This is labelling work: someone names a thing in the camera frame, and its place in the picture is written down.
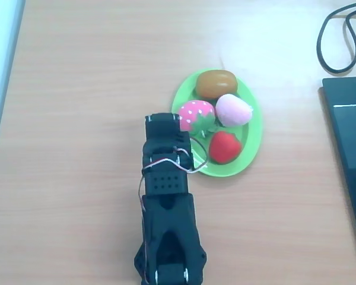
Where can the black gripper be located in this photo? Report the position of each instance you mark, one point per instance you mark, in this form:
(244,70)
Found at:
(162,121)

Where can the pink plush peach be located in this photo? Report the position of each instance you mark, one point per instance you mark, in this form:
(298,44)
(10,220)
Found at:
(233,110)

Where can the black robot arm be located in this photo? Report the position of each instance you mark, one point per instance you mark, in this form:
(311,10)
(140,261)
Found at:
(169,213)

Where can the green oval plate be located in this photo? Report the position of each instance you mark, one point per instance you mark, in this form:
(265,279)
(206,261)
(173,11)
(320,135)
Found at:
(250,139)

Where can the pink plush strawberry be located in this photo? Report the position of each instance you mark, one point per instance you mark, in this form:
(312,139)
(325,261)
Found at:
(194,112)

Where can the red plush tomato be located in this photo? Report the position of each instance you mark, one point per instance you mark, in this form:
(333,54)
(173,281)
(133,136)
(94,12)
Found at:
(225,147)

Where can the brown toy kiwi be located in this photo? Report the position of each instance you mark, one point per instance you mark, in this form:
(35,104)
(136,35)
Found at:
(215,83)

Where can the dark laptop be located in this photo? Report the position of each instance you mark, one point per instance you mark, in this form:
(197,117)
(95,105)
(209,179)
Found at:
(350,133)

